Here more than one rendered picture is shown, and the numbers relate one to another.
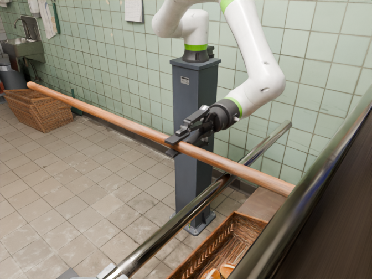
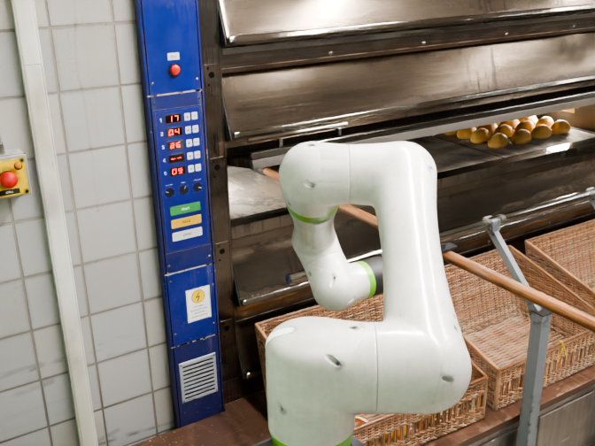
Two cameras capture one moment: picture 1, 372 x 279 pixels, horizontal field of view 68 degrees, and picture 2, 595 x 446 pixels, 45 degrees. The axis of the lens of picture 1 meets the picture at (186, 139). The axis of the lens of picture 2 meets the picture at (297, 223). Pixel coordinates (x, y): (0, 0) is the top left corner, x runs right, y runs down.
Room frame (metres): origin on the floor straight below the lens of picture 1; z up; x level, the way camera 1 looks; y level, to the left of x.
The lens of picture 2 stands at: (2.37, 0.23, 1.96)
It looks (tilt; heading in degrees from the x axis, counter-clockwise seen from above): 21 degrees down; 199
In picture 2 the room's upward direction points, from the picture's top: 1 degrees counter-clockwise
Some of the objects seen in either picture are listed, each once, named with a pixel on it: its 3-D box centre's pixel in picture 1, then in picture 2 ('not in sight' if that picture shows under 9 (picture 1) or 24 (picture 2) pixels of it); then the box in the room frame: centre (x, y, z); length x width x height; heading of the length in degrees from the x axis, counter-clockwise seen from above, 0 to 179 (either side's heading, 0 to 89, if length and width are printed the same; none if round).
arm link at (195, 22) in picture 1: (193, 29); (320, 384); (1.52, -0.04, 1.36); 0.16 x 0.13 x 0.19; 107
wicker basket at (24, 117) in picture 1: (41, 113); not in sight; (3.15, 1.81, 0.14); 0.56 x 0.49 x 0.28; 56
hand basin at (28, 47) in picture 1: (24, 53); not in sight; (3.84, 2.21, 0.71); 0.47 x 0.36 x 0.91; 50
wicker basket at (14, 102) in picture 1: (37, 104); not in sight; (3.13, 1.81, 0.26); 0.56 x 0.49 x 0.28; 57
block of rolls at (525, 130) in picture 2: not in sight; (484, 120); (-0.85, -0.01, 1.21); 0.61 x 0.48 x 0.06; 50
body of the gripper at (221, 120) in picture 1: (210, 122); not in sight; (0.76, -0.07, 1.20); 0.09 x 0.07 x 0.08; 142
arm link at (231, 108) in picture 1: (223, 114); (373, 275); (0.81, -0.12, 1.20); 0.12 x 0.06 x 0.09; 52
